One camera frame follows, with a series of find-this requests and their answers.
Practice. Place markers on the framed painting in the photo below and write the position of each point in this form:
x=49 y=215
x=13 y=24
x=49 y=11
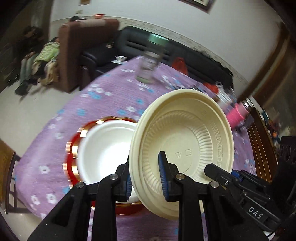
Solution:
x=203 y=5

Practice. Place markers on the brown armchair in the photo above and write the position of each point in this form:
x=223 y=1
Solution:
x=75 y=37

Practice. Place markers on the pink knitted sleeve thermos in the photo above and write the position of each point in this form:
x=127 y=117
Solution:
x=239 y=112

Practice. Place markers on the cream plastic bowl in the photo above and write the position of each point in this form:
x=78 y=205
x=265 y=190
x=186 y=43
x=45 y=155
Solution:
x=192 y=130

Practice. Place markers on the purple floral tablecloth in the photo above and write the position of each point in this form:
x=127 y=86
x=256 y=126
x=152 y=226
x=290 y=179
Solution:
x=40 y=180

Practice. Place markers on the person under green blanket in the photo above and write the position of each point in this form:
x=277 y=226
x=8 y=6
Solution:
x=45 y=67

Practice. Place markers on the seated person dark clothes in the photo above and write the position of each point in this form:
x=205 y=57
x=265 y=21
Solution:
x=30 y=46

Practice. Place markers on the red bag on sofa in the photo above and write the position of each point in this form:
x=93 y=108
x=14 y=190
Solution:
x=180 y=65

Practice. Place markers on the clear bottle green lid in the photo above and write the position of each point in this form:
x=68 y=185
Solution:
x=151 y=58

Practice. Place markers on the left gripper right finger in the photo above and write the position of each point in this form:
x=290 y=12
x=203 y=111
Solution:
x=205 y=210

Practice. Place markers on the wooden side cabinet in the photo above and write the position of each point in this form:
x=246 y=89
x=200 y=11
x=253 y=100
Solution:
x=263 y=150

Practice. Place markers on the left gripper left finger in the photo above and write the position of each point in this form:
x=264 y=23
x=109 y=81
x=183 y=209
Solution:
x=69 y=219

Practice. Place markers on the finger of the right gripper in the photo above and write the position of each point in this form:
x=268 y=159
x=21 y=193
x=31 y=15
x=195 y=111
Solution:
x=244 y=175
x=223 y=177

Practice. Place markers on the white paper bowl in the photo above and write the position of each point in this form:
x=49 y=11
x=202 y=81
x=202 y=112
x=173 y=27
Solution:
x=103 y=148

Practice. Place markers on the red gold-rimmed plate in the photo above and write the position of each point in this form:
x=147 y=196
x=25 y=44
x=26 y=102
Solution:
x=69 y=165

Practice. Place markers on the wooden chair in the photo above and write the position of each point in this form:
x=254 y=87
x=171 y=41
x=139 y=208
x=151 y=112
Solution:
x=9 y=196

